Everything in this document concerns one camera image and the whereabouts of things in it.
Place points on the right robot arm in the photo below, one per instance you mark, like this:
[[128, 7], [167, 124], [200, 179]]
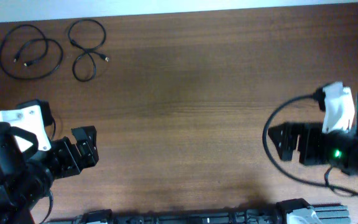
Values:
[[351, 169]]

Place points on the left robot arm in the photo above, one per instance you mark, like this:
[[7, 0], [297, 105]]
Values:
[[27, 174]]

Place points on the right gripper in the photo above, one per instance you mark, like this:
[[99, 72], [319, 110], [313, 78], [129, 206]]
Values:
[[308, 131]]

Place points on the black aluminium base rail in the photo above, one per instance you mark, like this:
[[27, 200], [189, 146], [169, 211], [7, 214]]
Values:
[[294, 211]]

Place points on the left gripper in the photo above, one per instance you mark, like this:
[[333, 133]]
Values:
[[75, 161]]

